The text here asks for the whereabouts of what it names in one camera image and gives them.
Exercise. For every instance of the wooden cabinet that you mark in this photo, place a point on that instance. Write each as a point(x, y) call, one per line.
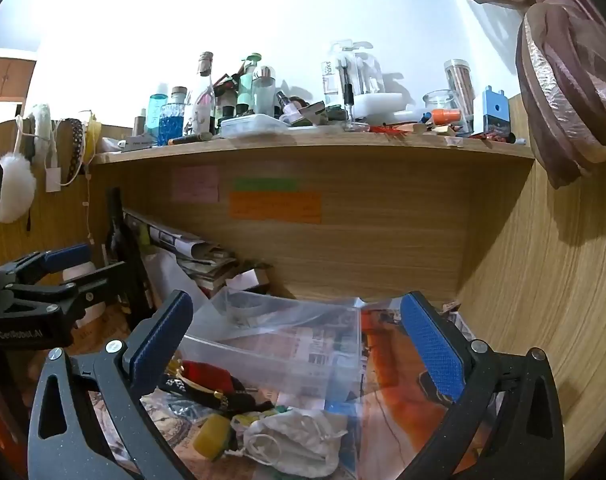
point(5, 77)

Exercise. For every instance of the small spray bottle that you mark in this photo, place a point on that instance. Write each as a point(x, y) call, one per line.
point(288, 107)

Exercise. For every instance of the pink round object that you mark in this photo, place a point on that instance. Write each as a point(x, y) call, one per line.
point(78, 272)

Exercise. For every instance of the round glass jar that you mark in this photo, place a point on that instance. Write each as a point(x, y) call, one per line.
point(440, 100)

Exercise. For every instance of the red and black fabric band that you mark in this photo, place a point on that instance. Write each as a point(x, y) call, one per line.
point(208, 372)

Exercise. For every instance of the white toy plane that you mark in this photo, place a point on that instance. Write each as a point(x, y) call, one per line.
point(135, 144)

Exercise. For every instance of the black patterned hair band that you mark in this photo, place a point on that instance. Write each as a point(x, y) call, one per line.
point(233, 400)

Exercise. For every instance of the white foam block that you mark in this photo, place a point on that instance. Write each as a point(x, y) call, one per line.
point(383, 104)

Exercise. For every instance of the small pink box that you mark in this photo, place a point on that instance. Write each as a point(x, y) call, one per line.
point(250, 281)

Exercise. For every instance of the printed newspaper sheet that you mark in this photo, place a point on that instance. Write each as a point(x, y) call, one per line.
point(388, 435)

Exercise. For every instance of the pink sticky note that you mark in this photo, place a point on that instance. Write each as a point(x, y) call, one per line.
point(195, 183)

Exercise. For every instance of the blue plastic box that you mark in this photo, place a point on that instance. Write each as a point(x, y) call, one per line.
point(495, 112)

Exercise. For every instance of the stack of newspapers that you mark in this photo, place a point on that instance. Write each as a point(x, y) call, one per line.
point(198, 260)

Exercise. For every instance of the clear vial with black cap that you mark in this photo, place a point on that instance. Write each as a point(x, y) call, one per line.
point(348, 105)

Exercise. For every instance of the black marker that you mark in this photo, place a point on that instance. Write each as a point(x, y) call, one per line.
point(190, 139)

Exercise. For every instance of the white fluffy headband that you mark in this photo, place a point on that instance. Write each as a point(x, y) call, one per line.
point(42, 122)

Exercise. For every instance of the green sticky note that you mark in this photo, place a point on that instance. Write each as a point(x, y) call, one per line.
point(265, 184)

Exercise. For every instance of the pink brown curtain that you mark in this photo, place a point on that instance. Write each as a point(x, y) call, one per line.
point(563, 95)

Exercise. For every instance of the patterned headband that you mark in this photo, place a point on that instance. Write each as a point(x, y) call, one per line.
point(75, 145)

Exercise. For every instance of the clear plastic box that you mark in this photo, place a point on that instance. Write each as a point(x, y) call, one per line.
point(283, 345)

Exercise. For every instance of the white fluffy pompom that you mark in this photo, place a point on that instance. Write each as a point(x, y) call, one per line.
point(15, 190)

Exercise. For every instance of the clear blister package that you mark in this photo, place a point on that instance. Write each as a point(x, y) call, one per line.
point(358, 67)

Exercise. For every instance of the orange cap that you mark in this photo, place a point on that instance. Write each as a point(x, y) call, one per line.
point(445, 116)

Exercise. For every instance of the clear lidded plastic container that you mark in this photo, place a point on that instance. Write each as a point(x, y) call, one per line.
point(253, 126)

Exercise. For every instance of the wooden shelf board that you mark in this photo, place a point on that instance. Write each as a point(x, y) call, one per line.
point(308, 147)

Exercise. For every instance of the cut glass blue liquid bottle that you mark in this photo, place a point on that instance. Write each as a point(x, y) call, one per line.
point(172, 122)

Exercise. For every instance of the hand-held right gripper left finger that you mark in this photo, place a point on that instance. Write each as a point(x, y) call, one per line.
point(158, 345)

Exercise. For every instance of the red fringe strip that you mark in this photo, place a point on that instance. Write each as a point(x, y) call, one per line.
point(388, 130)

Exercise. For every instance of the black wine bottle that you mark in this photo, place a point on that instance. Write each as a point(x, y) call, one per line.
point(119, 240)

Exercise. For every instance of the clear corked glass bottle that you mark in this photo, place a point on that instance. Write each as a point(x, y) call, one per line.
point(203, 85)

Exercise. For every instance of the orange sticky note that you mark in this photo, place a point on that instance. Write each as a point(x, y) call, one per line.
point(275, 207)

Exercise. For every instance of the yellow sponge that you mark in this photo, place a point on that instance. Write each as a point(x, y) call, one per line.
point(210, 432)

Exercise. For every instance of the tall clear tube of sticks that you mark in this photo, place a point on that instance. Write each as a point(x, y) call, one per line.
point(460, 85)

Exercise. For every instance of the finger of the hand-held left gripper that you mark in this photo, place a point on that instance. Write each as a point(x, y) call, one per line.
point(68, 255)
point(108, 280)

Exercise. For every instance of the white charger adapter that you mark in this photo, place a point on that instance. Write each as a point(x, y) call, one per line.
point(53, 179)

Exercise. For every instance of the frosted bottle with silver cap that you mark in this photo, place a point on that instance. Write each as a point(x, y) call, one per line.
point(264, 92)

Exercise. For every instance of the blue packet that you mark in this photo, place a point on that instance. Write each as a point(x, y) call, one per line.
point(345, 440)

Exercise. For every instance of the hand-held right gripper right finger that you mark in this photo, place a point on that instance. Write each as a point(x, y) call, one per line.
point(433, 345)

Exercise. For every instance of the white printed mug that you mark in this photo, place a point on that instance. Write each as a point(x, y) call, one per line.
point(199, 119)

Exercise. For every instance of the green pump bottle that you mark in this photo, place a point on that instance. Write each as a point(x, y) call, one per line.
point(247, 85)

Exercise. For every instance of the yellow cloth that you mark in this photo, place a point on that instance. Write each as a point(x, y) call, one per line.
point(93, 135)

